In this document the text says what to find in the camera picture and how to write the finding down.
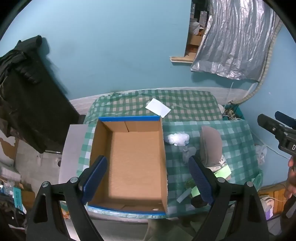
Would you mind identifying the person's grey pants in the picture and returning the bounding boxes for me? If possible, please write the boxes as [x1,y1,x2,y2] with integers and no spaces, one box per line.
[144,217,199,241]

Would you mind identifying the person's right hand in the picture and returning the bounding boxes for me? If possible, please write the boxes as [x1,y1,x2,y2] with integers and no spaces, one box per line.
[284,156,296,200]

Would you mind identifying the green beige checkered tablecloth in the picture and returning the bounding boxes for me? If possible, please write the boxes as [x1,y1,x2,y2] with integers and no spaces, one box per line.
[79,89,223,173]

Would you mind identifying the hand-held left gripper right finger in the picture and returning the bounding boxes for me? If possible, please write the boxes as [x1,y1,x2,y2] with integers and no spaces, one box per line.
[188,156,270,241]

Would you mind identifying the black sock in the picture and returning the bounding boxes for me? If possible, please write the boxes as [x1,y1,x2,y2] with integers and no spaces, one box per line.
[191,195,208,208]

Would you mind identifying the cardboard box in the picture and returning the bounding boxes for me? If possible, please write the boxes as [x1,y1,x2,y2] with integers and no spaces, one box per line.
[87,116,168,215]

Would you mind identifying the black hanging clothing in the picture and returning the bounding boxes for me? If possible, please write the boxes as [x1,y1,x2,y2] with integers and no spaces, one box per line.
[0,35,80,153]

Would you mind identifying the clear plastic bag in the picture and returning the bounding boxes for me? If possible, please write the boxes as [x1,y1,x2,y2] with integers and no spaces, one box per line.
[255,145,267,165]

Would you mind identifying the small grey cloth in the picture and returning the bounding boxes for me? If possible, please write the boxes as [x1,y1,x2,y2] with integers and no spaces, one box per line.
[182,146,197,164]

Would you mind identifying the beige braided hose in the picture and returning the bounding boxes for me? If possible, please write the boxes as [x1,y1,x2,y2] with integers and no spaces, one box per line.
[239,22,282,103]

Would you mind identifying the silver foil curtain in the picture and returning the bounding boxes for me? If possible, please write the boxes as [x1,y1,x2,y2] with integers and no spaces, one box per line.
[190,0,282,81]

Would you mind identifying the purple pouch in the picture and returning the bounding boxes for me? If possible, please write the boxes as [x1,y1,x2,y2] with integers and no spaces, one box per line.
[260,197,274,220]

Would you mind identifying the white crumpled plastic bag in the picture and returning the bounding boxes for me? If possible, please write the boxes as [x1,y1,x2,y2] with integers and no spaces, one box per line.
[164,133,190,146]

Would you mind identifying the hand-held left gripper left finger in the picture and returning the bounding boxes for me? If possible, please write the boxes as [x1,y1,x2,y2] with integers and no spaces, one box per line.
[26,156,108,241]

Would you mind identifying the person's right forearm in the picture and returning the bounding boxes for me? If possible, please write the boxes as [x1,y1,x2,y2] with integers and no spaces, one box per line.
[280,196,296,232]

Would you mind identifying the wooden crate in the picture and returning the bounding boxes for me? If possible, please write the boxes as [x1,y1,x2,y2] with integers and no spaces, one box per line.
[258,188,288,216]

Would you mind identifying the white paper card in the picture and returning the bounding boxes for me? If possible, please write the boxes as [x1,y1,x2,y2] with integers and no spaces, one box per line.
[145,98,171,118]

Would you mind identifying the wooden ledge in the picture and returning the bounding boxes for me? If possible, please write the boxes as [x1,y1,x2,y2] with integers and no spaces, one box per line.
[170,56,195,63]

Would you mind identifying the grey sock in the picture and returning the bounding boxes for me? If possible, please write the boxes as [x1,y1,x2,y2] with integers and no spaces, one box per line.
[199,126,228,172]

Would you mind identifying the light green cloth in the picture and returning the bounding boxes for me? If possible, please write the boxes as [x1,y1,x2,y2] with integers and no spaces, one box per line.
[191,168,232,197]

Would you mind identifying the white plastic strip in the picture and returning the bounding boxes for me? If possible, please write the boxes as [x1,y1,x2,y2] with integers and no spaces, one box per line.
[177,188,192,204]

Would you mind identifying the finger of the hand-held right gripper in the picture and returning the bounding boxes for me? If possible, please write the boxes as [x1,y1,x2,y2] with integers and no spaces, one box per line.
[257,113,286,138]
[275,111,296,129]

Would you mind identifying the teal cardboard packet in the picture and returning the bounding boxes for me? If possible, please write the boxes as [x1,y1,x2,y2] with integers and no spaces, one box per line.
[13,186,26,212]

